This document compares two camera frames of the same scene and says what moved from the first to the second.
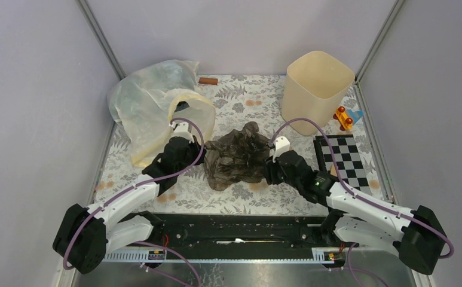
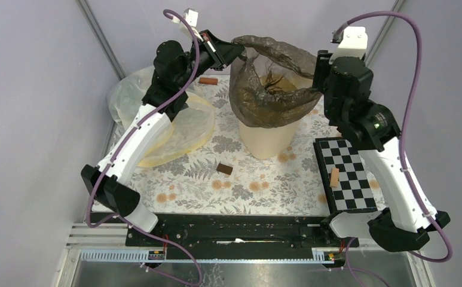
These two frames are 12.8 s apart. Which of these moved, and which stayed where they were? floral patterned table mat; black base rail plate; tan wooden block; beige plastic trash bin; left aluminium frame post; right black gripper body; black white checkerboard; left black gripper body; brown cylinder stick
Moved: left black gripper body; right black gripper body; beige plastic trash bin
Stayed: floral patterned table mat; black white checkerboard; black base rail plate; tan wooden block; left aluminium frame post; brown cylinder stick
